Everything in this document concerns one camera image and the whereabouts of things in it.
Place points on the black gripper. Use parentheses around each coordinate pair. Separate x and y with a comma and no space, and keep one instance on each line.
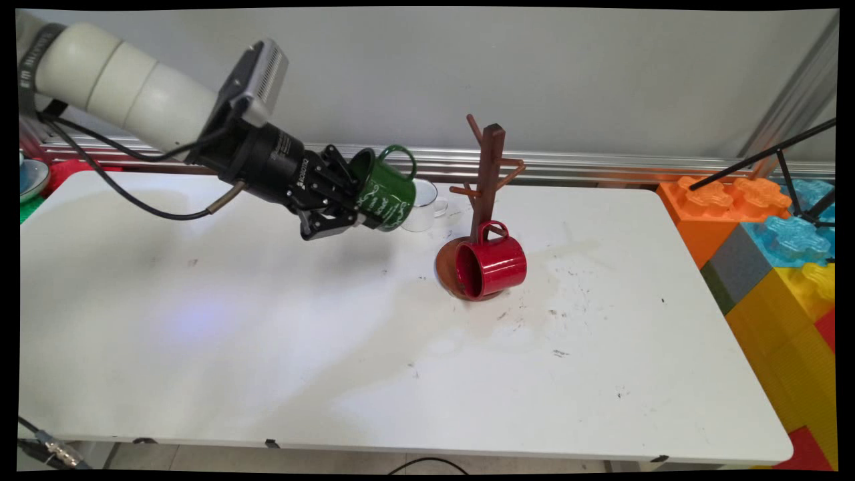
(267,164)

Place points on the green enamel mug white lettering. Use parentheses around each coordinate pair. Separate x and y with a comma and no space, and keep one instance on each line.
(387,194)

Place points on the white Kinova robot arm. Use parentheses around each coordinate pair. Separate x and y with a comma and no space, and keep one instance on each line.
(133,93)

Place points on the brown wooden mug tree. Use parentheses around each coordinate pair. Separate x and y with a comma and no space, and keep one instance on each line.
(491,174)

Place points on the red plastic object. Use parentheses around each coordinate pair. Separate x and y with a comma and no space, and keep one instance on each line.
(67,170)

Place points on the grey-blue bowl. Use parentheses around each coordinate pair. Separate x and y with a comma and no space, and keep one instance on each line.
(32,179)

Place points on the green plastic object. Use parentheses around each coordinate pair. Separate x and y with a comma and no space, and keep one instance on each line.
(28,210)

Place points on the orange toy block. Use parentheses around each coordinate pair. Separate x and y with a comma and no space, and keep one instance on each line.
(698,234)

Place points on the grey toy block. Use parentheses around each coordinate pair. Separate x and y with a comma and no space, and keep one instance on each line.
(738,267)

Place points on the black tripod stand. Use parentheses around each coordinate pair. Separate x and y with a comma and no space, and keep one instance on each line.
(755,158)

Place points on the translucent blue toy block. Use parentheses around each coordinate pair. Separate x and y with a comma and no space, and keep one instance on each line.
(788,244)

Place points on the large yellow toy block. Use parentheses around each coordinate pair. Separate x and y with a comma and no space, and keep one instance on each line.
(781,347)

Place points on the slanted aluminium profile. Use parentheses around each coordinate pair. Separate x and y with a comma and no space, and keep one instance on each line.
(795,93)

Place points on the small red toy block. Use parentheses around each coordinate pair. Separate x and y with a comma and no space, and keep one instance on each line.
(827,331)

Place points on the large red toy block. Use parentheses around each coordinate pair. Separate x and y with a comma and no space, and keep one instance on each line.
(805,451)

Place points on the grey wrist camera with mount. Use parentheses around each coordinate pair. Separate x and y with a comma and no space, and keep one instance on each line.
(264,73)

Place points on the horizontal aluminium rail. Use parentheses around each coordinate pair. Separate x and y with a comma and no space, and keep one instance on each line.
(601,164)

